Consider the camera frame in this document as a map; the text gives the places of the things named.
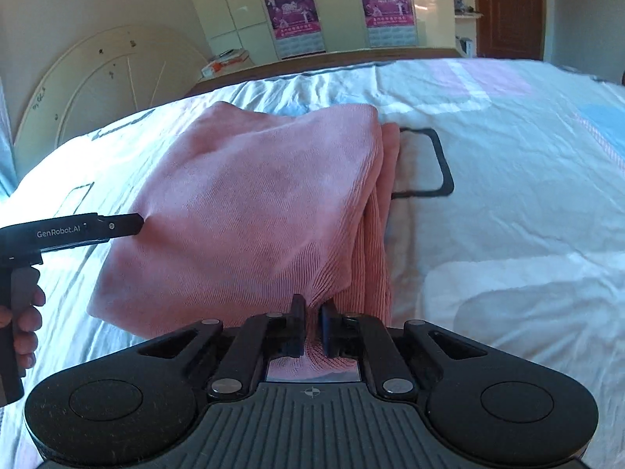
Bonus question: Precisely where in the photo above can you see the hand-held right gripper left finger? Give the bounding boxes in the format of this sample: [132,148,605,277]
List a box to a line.
[139,294,306,399]

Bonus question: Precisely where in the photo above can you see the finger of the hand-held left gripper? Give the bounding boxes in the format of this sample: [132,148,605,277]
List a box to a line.
[96,212,145,242]

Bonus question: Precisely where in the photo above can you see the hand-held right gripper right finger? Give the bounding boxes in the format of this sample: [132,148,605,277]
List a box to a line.
[318,299,490,399]

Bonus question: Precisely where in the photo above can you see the pink knit sweater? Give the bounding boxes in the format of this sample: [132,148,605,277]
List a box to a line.
[87,101,404,387]

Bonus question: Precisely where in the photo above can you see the person's left hand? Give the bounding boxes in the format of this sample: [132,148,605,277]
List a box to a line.
[14,283,47,377]

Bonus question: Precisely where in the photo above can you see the round white table top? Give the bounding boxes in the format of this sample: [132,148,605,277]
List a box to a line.
[14,24,211,167]

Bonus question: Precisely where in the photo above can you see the white cardboard box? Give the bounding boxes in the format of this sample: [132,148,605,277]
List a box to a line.
[200,48,252,79]

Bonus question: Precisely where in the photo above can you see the pastel printed bed sheet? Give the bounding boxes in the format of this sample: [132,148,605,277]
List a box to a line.
[0,56,625,469]

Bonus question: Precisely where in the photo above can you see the cream wardrobe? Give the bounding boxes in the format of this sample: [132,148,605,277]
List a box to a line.
[178,0,477,62]

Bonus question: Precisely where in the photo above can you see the wooden bed footboard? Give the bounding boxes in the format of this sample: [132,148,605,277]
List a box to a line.
[186,47,470,99]

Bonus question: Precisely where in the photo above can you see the brown wooden door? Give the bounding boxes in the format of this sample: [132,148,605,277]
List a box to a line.
[473,0,546,59]

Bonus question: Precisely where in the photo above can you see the pink wall poster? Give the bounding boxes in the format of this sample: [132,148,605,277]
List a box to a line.
[262,0,325,59]
[356,0,419,48]

